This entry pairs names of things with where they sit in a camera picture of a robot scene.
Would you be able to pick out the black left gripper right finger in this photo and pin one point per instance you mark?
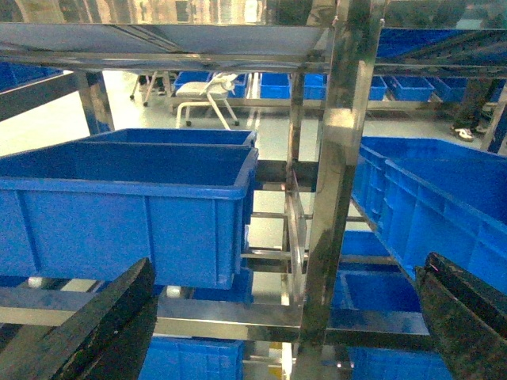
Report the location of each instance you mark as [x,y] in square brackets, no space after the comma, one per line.
[466,318]

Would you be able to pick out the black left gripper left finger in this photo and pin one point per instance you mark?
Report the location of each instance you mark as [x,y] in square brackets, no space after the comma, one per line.
[107,338]

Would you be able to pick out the blue crate right shelf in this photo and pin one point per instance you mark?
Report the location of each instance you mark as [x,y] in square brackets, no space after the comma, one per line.
[425,196]

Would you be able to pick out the blue bin bottom left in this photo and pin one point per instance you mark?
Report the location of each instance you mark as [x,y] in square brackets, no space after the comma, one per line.
[193,358]

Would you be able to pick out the blue bin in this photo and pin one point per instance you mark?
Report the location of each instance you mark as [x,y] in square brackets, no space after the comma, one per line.
[89,210]
[193,358]
[374,291]
[178,136]

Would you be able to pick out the blue bin lower right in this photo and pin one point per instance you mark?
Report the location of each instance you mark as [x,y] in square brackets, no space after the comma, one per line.
[374,291]

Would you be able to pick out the blue bin front left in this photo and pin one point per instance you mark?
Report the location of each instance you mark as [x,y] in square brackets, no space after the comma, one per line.
[89,210]

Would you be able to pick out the blue bin behind left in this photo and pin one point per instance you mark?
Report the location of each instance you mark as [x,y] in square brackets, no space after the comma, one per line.
[178,136]

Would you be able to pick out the white folding chair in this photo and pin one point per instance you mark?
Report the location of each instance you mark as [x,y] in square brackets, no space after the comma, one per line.
[205,94]

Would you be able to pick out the steel shelf frame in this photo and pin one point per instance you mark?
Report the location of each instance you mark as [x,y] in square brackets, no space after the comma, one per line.
[332,49]

